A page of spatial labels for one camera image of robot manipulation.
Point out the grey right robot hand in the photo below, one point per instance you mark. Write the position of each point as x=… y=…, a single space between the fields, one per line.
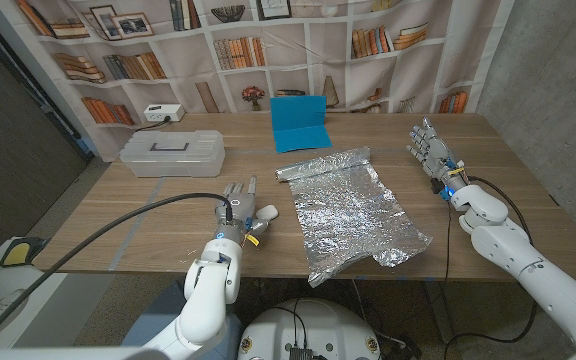
x=435 y=152

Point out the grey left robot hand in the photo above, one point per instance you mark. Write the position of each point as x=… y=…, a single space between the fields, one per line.
x=238 y=210

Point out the white AirPods case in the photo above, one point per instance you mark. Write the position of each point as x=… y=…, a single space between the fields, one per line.
x=267 y=212

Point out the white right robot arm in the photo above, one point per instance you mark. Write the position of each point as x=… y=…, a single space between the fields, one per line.
x=533 y=265

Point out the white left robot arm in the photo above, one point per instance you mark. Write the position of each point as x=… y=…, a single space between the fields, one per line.
x=208 y=300

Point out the aluminum foil sheet with roll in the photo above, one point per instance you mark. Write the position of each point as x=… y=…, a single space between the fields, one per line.
x=343 y=210

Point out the blue folded origami paper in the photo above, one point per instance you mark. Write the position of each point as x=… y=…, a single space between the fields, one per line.
x=298 y=122

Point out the clear plastic storage box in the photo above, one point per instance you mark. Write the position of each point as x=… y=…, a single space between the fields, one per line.
x=168 y=150

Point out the white power strip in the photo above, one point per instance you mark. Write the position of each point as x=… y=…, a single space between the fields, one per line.
x=163 y=112

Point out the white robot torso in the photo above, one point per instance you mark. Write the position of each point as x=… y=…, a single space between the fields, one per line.
x=313 y=325

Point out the grey metal table leg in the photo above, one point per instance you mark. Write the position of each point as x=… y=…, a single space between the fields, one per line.
x=440 y=310

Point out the printed bookshelf backdrop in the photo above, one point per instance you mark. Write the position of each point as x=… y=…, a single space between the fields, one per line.
x=288 y=55

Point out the white floor platform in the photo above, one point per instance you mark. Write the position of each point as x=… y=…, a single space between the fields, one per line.
x=43 y=295

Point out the yellow and black pedal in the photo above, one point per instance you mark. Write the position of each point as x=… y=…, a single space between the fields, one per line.
x=18 y=252

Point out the dark perforated metal panel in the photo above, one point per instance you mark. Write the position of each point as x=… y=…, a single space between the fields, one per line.
x=18 y=150

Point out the white sneaker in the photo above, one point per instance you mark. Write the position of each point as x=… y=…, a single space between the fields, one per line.
x=8 y=306

